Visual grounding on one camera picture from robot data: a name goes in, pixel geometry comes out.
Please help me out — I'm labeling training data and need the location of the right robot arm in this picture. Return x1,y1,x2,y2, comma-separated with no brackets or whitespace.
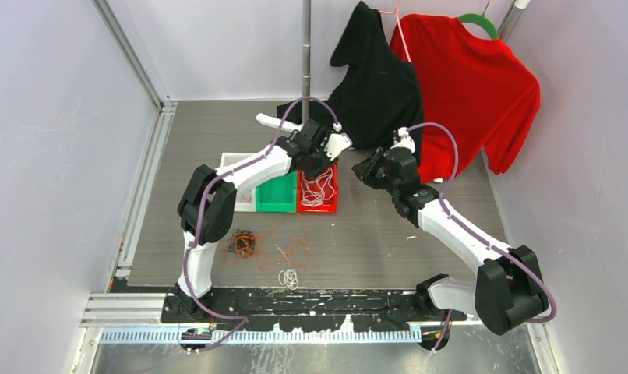
352,147,553,335

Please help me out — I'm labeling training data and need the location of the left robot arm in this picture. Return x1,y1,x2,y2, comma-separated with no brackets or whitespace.
175,120,351,322

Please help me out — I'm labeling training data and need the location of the red plastic bin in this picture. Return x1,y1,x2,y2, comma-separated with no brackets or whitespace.
296,164,339,213

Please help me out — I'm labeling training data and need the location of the green plastic bin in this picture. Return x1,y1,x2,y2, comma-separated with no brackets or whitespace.
256,172,297,213

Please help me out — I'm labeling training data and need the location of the white rack base foot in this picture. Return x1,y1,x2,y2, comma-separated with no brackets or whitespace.
256,113,303,133

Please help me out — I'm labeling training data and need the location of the black t-shirt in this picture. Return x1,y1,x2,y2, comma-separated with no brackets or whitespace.
277,1,425,169

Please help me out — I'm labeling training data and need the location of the white plastic bin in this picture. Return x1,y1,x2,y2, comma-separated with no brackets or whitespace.
219,152,256,213

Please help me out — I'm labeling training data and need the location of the red t-shirt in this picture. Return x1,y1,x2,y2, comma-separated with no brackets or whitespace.
390,14,541,182

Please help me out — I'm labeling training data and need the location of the pink hanger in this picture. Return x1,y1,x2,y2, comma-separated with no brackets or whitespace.
378,0,411,62

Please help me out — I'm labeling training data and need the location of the garment rack pole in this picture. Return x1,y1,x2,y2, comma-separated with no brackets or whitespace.
301,0,312,122

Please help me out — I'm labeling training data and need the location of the green hanger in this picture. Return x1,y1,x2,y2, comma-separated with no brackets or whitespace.
457,0,499,40

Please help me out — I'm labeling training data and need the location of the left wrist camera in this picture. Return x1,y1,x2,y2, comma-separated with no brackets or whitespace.
324,133,352,161

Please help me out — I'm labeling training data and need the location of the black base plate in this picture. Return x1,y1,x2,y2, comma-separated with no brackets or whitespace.
161,288,445,333

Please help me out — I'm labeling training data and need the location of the aluminium frame rail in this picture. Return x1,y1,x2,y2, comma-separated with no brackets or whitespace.
91,0,164,108

